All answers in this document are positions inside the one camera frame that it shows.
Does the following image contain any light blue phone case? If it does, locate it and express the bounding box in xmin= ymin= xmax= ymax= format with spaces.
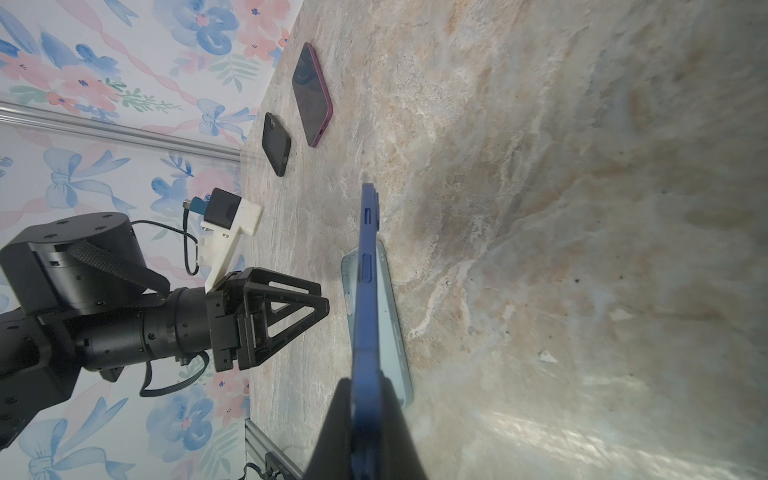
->
xmin=341 ymin=240 xmax=414 ymax=409

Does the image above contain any black phone case with camera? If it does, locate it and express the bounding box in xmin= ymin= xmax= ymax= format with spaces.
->
xmin=262 ymin=112 xmax=292 ymax=177

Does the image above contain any phone with pink edge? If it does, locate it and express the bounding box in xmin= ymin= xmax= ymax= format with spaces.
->
xmin=292 ymin=42 xmax=333 ymax=148

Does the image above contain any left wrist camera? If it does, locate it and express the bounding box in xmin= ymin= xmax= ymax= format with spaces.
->
xmin=182 ymin=188 xmax=263 ymax=293

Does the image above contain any aluminium rail frame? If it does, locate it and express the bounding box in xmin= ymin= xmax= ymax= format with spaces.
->
xmin=242 ymin=419 xmax=303 ymax=480

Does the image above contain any blue phone black screen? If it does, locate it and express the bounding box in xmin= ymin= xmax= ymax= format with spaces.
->
xmin=350 ymin=183 xmax=383 ymax=479

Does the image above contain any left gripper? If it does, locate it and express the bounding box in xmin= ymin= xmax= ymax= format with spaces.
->
xmin=206 ymin=267 xmax=330 ymax=372

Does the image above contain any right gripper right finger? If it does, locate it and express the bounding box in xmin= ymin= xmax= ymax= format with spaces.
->
xmin=379 ymin=372 xmax=427 ymax=480

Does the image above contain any left corner aluminium post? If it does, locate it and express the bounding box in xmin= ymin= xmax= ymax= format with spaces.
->
xmin=1 ymin=101 xmax=241 ymax=163

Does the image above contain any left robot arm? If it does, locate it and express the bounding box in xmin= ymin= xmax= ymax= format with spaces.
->
xmin=1 ymin=212 xmax=330 ymax=447

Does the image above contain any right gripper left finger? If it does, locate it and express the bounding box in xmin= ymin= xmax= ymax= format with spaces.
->
xmin=303 ymin=378 xmax=352 ymax=480

